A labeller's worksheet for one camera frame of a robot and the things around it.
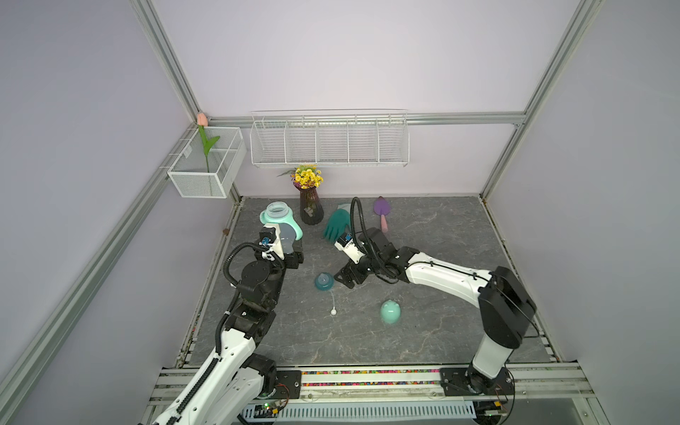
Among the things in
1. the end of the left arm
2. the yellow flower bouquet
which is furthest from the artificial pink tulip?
the end of the left arm

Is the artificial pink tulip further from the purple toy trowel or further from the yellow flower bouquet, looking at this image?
the purple toy trowel

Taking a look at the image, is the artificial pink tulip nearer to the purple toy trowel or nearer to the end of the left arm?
the end of the left arm

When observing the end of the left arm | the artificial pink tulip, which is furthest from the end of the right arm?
the artificial pink tulip
